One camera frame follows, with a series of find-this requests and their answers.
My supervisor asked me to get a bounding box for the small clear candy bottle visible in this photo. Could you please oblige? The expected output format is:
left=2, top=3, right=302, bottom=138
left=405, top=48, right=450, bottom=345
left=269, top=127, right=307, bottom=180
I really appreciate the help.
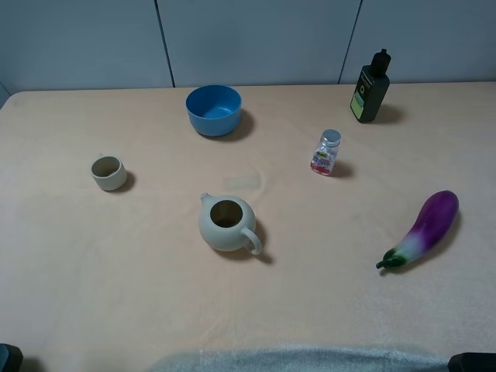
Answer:
left=310, top=129, right=341, bottom=176

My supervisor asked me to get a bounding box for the black object bottom right corner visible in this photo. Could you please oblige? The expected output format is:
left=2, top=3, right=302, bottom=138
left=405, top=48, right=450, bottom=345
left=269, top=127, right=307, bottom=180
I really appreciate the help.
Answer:
left=448, top=353, right=496, bottom=372

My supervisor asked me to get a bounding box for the black bottle with green label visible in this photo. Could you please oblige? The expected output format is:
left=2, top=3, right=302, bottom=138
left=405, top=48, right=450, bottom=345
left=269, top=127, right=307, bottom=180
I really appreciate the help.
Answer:
left=350, top=49, right=391, bottom=123

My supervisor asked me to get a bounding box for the black object corner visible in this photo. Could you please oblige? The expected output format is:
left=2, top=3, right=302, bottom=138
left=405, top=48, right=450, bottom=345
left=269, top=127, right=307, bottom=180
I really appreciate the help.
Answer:
left=448, top=353, right=496, bottom=372
left=0, top=343, right=23, bottom=372

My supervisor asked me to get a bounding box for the purple toy eggplant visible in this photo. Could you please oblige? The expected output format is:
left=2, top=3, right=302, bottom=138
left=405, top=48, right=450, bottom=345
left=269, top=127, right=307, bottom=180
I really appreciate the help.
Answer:
left=376, top=190, right=459, bottom=270

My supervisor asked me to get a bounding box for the beige ceramic cup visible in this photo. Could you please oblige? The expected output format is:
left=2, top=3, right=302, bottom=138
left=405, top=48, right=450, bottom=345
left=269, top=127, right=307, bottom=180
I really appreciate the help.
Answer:
left=91, top=154, right=128, bottom=191

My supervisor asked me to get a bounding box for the beige ceramic teapot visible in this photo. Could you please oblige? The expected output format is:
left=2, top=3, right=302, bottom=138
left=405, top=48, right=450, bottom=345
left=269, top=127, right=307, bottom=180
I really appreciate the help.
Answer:
left=198, top=193, right=264, bottom=256

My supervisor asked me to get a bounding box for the grey cloth at table edge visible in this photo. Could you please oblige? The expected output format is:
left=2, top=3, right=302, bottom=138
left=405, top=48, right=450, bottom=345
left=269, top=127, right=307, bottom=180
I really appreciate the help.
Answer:
left=150, top=347, right=449, bottom=371

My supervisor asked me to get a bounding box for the blue plastic bowl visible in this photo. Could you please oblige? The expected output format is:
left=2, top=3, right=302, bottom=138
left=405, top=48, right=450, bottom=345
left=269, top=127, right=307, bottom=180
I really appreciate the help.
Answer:
left=185, top=84, right=242, bottom=137

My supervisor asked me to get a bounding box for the black object bottom left corner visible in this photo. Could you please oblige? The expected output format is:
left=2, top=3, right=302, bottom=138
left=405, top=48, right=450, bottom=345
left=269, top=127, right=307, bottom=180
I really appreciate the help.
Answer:
left=0, top=343, right=23, bottom=372

